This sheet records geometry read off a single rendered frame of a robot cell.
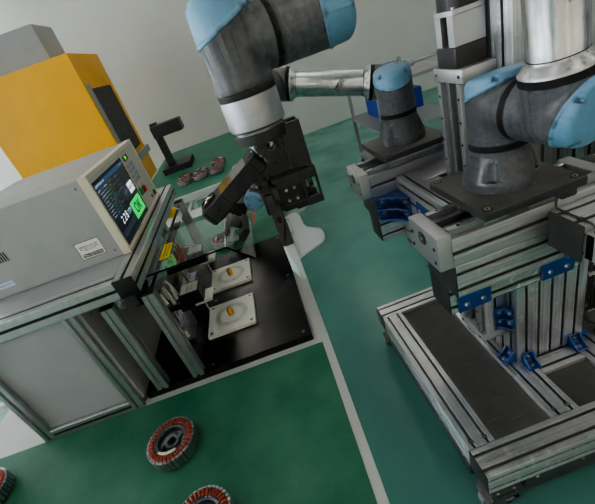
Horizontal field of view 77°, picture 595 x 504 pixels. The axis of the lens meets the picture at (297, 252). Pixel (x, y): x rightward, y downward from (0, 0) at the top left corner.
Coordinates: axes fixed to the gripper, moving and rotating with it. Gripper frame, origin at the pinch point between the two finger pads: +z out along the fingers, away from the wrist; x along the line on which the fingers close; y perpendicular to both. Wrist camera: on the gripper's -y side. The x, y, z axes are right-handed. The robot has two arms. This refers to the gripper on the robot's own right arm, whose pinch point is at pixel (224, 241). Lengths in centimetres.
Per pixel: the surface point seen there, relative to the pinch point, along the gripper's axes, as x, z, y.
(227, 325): -64, -3, 1
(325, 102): 473, -45, 154
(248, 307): -59, -6, 7
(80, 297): -80, -21, -34
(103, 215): -67, -35, -33
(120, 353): -77, -2, -26
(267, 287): -50, -9, 13
